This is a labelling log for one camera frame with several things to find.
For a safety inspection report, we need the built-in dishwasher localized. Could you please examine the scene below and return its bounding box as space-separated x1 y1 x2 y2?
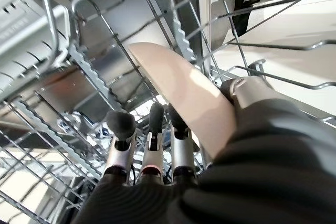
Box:
0 0 336 224

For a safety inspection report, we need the beige round plate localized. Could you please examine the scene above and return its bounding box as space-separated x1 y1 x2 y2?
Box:
127 42 236 161

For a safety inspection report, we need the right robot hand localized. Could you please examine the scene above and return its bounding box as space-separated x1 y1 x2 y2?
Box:
70 76 336 224

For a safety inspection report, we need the grey wire dishwasher rack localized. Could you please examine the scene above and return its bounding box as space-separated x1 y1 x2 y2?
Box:
0 0 336 224

